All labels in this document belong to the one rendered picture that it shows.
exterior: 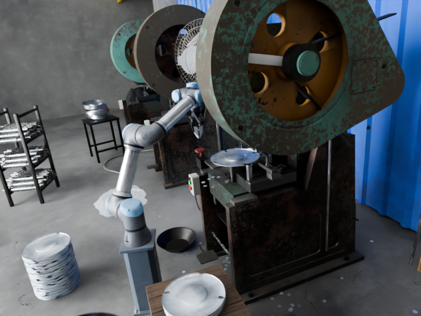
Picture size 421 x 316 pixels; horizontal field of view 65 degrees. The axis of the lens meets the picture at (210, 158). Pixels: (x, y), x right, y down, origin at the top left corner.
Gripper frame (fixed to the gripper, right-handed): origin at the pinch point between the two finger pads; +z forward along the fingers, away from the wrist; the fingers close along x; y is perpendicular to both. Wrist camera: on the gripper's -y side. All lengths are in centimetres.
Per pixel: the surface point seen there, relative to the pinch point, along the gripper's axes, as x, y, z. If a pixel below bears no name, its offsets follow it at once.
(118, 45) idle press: 10, 270, -60
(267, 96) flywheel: -11, -73, -35
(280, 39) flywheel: -18, -73, -58
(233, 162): -5.8, -40.2, 6.5
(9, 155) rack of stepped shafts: 148, 167, 32
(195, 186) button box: 10.7, -12.8, 28.5
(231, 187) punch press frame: -2.1, -43.2, 20.2
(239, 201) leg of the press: 1, -60, 21
